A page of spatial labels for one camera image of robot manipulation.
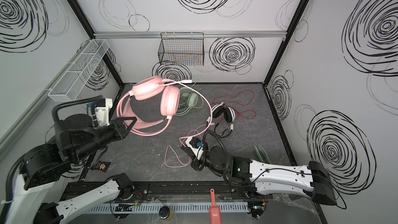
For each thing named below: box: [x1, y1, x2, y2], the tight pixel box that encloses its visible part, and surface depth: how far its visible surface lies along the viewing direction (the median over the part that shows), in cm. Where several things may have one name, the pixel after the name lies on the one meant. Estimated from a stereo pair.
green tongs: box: [253, 143, 272, 165], surface depth 86 cm
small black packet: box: [91, 160, 111, 173], surface depth 82 cm
